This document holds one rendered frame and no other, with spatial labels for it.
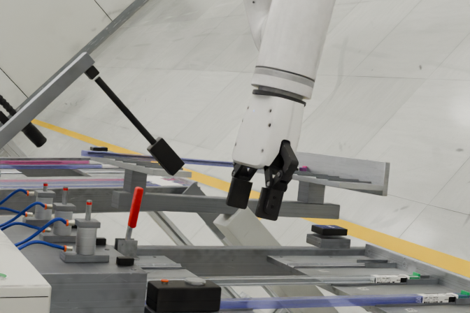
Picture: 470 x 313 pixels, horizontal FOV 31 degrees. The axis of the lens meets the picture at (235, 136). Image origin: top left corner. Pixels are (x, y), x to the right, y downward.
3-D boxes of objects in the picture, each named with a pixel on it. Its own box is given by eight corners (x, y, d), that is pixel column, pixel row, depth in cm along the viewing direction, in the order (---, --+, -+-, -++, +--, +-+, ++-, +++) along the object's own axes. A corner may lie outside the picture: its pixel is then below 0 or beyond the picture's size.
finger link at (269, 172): (263, 142, 112) (252, 182, 112) (279, 148, 107) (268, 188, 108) (280, 147, 113) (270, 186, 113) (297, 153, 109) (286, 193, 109)
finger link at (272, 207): (266, 166, 109) (253, 216, 109) (277, 169, 106) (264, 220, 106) (287, 171, 110) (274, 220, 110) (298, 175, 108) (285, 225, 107)
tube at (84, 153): (303, 172, 184) (303, 167, 184) (306, 172, 183) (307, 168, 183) (80, 155, 161) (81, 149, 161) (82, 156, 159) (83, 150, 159)
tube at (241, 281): (413, 281, 127) (414, 274, 127) (419, 283, 126) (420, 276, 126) (89, 286, 105) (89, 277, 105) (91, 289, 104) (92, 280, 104)
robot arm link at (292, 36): (247, 68, 118) (263, 64, 109) (271, -22, 118) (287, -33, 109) (303, 83, 120) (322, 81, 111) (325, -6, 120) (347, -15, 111)
